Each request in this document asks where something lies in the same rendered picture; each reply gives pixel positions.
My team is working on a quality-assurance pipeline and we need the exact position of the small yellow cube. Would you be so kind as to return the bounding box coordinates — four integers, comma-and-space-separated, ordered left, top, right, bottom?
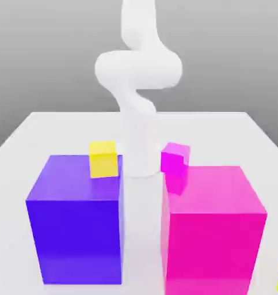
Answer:
89, 140, 119, 179

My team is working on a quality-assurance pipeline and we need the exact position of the large pink box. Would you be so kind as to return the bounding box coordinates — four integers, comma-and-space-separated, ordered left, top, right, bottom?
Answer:
161, 165, 268, 295

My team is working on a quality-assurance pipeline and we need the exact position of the large purple box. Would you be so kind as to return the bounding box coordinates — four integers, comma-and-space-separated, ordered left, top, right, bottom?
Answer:
25, 154, 124, 286

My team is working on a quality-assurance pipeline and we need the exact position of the small magenta cube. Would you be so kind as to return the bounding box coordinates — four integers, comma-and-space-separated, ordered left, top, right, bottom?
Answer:
160, 142, 191, 177

